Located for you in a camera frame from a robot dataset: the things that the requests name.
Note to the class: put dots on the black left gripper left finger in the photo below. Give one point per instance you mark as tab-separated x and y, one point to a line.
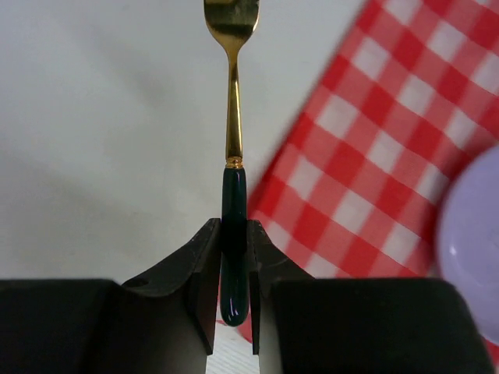
160	321

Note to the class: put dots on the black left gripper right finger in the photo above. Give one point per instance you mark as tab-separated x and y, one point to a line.
303	324

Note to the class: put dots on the red white checkered cloth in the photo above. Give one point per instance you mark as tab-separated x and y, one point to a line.
409	99

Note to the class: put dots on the purple plastic plate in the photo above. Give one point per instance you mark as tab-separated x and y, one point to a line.
466	240

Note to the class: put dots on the gold fork green handle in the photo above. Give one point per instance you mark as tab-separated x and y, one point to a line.
231	24

